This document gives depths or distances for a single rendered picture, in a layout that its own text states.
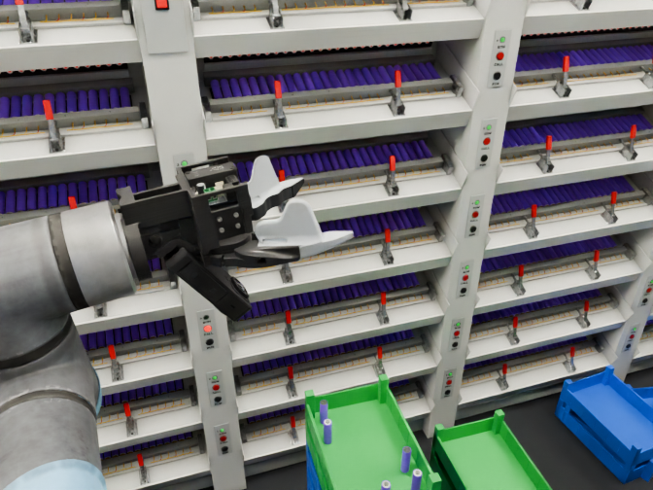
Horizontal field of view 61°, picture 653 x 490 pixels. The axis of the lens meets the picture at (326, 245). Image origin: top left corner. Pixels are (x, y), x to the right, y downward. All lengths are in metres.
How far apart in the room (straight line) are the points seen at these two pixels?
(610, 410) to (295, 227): 1.73
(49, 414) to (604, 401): 1.88
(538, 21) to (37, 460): 1.24
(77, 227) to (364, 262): 1.01
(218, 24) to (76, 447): 0.83
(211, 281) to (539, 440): 1.64
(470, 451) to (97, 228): 1.32
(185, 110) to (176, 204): 0.63
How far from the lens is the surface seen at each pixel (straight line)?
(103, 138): 1.19
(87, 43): 1.11
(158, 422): 1.62
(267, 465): 1.87
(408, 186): 1.39
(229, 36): 1.12
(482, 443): 1.69
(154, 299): 1.36
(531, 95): 1.47
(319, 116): 1.24
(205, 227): 0.52
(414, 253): 1.49
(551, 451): 2.06
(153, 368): 1.48
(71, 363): 0.59
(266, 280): 1.38
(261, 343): 1.50
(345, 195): 1.33
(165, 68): 1.12
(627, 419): 2.14
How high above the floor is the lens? 1.51
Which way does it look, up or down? 31 degrees down
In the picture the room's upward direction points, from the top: straight up
